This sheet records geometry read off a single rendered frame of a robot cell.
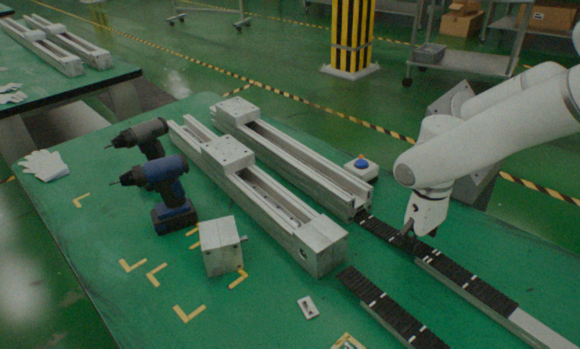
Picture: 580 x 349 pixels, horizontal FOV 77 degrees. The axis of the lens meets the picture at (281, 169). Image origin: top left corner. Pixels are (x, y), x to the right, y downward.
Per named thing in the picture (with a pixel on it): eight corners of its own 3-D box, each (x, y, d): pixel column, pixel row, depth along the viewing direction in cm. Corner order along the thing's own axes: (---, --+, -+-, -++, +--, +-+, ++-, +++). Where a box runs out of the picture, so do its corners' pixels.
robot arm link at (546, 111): (572, 154, 46) (401, 201, 72) (614, 113, 54) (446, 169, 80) (535, 91, 46) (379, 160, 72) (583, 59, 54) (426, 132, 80)
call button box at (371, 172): (378, 181, 118) (380, 165, 115) (356, 193, 114) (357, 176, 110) (359, 170, 124) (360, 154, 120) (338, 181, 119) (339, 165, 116)
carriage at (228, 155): (256, 170, 117) (254, 152, 113) (226, 183, 112) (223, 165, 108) (231, 150, 128) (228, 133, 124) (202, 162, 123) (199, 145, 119)
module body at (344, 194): (371, 209, 107) (373, 186, 102) (346, 224, 103) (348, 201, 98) (232, 118, 161) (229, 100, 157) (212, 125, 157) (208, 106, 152)
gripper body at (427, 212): (432, 203, 74) (423, 242, 81) (461, 183, 79) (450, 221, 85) (401, 186, 79) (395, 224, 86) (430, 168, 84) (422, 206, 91)
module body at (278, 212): (322, 239, 98) (323, 216, 94) (293, 257, 94) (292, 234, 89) (192, 132, 153) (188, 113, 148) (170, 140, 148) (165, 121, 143)
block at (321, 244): (353, 255, 93) (355, 228, 88) (317, 280, 88) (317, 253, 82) (329, 235, 100) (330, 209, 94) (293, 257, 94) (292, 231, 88)
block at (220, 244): (253, 266, 92) (249, 239, 87) (208, 278, 90) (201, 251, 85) (246, 239, 100) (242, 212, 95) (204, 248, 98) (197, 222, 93)
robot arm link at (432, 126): (437, 196, 73) (462, 177, 77) (451, 138, 65) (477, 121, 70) (401, 178, 78) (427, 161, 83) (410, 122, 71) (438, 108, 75)
